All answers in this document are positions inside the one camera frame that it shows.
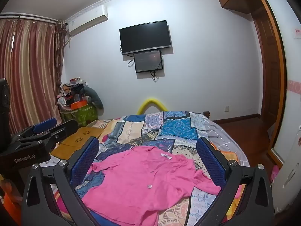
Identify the white air conditioner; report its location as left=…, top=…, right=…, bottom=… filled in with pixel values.
left=65, top=5, right=109, bottom=37

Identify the white curtain rail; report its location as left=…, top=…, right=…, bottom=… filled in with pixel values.
left=0, top=12, right=60, bottom=23

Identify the pink plastic item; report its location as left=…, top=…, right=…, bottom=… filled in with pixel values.
left=270, top=165, right=279, bottom=182

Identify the patchwork print bed sheet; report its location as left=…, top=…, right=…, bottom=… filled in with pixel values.
left=75, top=111, right=245, bottom=226

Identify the pink patterned blanket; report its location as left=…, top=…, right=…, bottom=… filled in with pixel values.
left=55, top=186, right=74, bottom=220

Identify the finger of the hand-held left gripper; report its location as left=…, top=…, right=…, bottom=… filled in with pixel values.
left=9, top=118, right=58, bottom=142
left=14, top=119, right=79, bottom=149

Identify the yellow foam tube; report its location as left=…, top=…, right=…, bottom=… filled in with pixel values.
left=137, top=97, right=168, bottom=115

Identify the pile of mixed clutter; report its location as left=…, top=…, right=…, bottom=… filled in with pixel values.
left=56, top=76, right=88, bottom=111

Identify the small black wall monitor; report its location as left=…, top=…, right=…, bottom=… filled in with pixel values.
left=134, top=50, right=164, bottom=73

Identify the grey checked bed sheet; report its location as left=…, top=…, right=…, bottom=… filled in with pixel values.
left=202, top=112, right=251, bottom=167

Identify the wooden door frame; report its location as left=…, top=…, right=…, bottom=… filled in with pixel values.
left=249, top=0, right=289, bottom=170

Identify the red striped curtain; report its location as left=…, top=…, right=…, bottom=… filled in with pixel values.
left=0, top=19, right=69, bottom=133

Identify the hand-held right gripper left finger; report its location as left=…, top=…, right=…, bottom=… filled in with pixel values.
left=21, top=136, right=101, bottom=226

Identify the orange yellow fleece blanket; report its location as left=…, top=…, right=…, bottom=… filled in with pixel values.
left=209, top=142, right=247, bottom=219

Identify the orange box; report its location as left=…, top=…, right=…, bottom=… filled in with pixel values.
left=70, top=100, right=88, bottom=110

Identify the person's left forearm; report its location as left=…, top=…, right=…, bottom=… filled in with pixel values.
left=0, top=180, right=22, bottom=226

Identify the large black wall television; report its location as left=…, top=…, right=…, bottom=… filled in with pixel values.
left=119, top=20, right=172, bottom=55

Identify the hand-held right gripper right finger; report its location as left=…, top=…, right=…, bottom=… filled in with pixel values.
left=196, top=137, right=275, bottom=226

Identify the pink knit cardigan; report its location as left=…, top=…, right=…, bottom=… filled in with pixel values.
left=81, top=146, right=223, bottom=225

